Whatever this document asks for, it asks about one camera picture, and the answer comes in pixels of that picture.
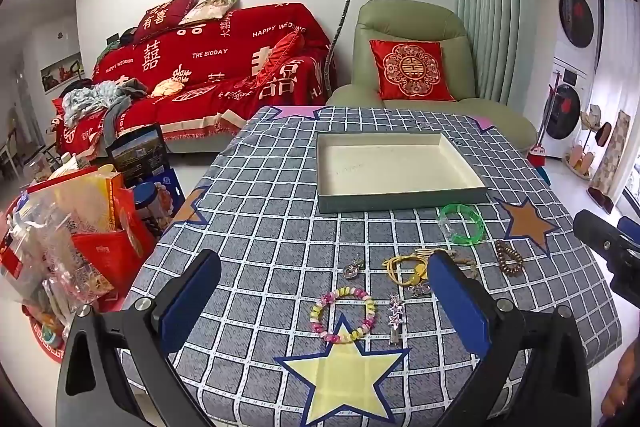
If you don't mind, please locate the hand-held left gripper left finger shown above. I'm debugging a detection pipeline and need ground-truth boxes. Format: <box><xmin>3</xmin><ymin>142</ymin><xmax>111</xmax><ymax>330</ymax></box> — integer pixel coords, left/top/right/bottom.
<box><xmin>55</xmin><ymin>249</ymin><xmax>223</xmax><ymax>427</ymax></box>

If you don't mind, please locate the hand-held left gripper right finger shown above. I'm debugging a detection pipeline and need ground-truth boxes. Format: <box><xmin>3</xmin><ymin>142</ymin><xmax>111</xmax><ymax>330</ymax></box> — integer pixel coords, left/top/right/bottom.
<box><xmin>427</xmin><ymin>251</ymin><xmax>594</xmax><ymax>427</ymax></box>

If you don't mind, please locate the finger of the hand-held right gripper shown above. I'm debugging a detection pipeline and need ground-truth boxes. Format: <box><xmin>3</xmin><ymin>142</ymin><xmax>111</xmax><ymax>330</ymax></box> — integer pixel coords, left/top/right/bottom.
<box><xmin>619</xmin><ymin>216</ymin><xmax>640</xmax><ymax>251</ymax></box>
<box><xmin>573</xmin><ymin>209</ymin><xmax>627</xmax><ymax>261</ymax></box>

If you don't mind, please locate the silver star hair clip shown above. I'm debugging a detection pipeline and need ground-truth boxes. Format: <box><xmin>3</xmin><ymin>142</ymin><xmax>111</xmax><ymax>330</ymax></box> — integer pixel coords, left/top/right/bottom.
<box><xmin>387</xmin><ymin>294</ymin><xmax>407</xmax><ymax>347</ymax></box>

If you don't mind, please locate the brown bead bracelet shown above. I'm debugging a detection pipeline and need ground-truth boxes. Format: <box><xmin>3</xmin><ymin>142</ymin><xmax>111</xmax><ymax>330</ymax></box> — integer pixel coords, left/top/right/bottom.
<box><xmin>495</xmin><ymin>239</ymin><xmax>524</xmax><ymax>278</ymax></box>

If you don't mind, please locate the yellow hair tie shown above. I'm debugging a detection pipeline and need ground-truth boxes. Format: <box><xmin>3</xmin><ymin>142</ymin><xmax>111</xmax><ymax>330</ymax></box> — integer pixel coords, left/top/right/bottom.
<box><xmin>382</xmin><ymin>252</ymin><xmax>432</xmax><ymax>288</ymax></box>

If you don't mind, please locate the green translucent bangle bracelet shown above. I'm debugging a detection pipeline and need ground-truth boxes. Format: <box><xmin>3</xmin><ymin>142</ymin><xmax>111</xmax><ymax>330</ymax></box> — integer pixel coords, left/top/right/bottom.
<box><xmin>439</xmin><ymin>203</ymin><xmax>486</xmax><ymax>249</ymax></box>

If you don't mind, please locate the pastel bead bracelet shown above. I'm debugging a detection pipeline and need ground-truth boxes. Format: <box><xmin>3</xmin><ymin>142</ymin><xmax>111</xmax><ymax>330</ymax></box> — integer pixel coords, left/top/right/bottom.
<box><xmin>309</xmin><ymin>287</ymin><xmax>376</xmax><ymax>344</ymax></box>

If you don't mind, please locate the shallow grey-green box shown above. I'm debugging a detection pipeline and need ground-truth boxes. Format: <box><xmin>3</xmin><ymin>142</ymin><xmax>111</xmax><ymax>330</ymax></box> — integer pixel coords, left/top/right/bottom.
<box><xmin>315</xmin><ymin>131</ymin><xmax>489</xmax><ymax>215</ymax></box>

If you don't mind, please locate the person's right forearm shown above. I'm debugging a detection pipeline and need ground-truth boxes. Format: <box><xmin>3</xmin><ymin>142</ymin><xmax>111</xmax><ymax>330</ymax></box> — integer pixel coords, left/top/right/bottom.
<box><xmin>600</xmin><ymin>342</ymin><xmax>640</xmax><ymax>419</ymax></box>

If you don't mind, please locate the checkered beige bag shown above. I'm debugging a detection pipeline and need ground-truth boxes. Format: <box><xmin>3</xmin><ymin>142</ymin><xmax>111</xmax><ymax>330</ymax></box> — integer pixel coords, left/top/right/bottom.
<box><xmin>587</xmin><ymin>109</ymin><xmax>632</xmax><ymax>208</ymax></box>

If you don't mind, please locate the hat rack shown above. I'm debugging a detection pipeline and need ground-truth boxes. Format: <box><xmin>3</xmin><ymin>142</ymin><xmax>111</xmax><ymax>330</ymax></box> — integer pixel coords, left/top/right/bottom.
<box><xmin>562</xmin><ymin>104</ymin><xmax>614</xmax><ymax>180</ymax></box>

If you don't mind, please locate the red gift bag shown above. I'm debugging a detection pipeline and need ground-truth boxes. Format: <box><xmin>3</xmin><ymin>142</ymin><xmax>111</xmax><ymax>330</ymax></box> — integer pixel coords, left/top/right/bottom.
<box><xmin>70</xmin><ymin>171</ymin><xmax>157</xmax><ymax>304</ymax></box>

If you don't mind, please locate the red broom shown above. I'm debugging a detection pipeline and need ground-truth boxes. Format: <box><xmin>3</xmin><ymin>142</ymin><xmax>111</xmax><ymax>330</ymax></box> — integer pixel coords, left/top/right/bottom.
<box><xmin>525</xmin><ymin>73</ymin><xmax>562</xmax><ymax>168</ymax></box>

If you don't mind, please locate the blue lidded jar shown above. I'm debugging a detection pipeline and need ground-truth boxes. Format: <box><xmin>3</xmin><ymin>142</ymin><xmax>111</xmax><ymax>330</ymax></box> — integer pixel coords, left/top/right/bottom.
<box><xmin>132</xmin><ymin>181</ymin><xmax>174</xmax><ymax>234</ymax></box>

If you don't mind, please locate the grey checkered star tablecloth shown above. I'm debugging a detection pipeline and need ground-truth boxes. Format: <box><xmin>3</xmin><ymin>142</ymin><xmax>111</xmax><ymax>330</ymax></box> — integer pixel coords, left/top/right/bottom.
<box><xmin>120</xmin><ymin>104</ymin><xmax>623</xmax><ymax>427</ymax></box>

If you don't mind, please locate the white washing machine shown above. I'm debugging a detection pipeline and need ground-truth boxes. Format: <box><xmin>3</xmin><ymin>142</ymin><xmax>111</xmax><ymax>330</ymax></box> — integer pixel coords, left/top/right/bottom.
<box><xmin>542</xmin><ymin>54</ymin><xmax>597</xmax><ymax>156</ymax></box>

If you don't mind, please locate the red round mat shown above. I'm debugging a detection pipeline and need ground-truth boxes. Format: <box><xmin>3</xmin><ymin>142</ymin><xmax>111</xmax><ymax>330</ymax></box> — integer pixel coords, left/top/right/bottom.
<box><xmin>21</xmin><ymin>299</ymin><xmax>67</xmax><ymax>366</ymax></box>

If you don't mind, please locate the black photo book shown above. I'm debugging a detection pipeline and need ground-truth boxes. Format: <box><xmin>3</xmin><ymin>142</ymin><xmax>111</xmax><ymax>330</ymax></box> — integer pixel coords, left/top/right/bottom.
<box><xmin>105</xmin><ymin>122</ymin><xmax>169</xmax><ymax>188</ymax></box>

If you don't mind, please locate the pile of plastic bags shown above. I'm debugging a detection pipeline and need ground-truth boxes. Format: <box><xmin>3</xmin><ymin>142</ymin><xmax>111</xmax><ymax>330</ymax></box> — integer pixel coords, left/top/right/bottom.
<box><xmin>0</xmin><ymin>184</ymin><xmax>117</xmax><ymax>325</ymax></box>

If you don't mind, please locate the white dryer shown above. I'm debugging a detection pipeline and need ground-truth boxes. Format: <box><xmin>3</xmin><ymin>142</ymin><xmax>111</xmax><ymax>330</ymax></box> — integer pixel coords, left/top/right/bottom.
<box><xmin>555</xmin><ymin>0</ymin><xmax>602</xmax><ymax>58</ymax></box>

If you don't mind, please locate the pile of grey clothes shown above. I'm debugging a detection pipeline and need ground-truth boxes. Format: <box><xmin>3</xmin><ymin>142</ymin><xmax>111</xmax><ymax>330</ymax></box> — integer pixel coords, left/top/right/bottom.
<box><xmin>62</xmin><ymin>80</ymin><xmax>149</xmax><ymax>128</ymax></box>

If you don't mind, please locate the red embroidered cushion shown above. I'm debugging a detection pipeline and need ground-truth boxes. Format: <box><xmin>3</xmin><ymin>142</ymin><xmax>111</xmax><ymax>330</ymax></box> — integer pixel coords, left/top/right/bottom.
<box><xmin>369</xmin><ymin>39</ymin><xmax>456</xmax><ymax>102</ymax></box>

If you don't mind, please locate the red printed sofa cover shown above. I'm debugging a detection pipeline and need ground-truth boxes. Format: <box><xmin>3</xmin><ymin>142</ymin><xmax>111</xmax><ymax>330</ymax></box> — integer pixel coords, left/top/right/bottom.
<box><xmin>52</xmin><ymin>2</ymin><xmax>334</xmax><ymax>156</ymax></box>

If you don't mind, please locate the red satin pillow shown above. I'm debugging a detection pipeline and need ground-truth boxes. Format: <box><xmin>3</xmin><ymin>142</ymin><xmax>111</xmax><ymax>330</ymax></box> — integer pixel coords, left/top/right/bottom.
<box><xmin>254</xmin><ymin>29</ymin><xmax>306</xmax><ymax>88</ymax></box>

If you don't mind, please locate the green armchair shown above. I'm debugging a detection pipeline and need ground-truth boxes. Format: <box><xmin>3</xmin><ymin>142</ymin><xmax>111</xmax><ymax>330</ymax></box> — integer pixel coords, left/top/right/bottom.
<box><xmin>326</xmin><ymin>0</ymin><xmax>539</xmax><ymax>154</ymax></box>

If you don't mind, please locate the red pillow with characters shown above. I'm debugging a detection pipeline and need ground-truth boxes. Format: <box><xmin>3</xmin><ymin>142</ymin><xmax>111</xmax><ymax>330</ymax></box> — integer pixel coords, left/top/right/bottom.
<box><xmin>132</xmin><ymin>0</ymin><xmax>201</xmax><ymax>46</ymax></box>

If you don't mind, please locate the photo print pillow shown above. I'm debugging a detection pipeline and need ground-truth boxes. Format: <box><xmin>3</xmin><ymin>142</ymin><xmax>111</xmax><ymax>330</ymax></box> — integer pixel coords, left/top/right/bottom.
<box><xmin>178</xmin><ymin>0</ymin><xmax>241</xmax><ymax>26</ymax></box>

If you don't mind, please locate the beige cord bracelet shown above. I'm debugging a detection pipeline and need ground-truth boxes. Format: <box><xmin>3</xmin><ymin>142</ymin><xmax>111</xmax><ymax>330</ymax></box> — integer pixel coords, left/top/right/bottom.
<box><xmin>422</xmin><ymin>248</ymin><xmax>479</xmax><ymax>280</ymax></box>

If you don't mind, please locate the red landscape wall picture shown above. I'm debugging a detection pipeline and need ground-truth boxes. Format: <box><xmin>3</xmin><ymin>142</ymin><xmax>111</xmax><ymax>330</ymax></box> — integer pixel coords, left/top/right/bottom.
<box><xmin>39</xmin><ymin>52</ymin><xmax>84</xmax><ymax>96</ymax></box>

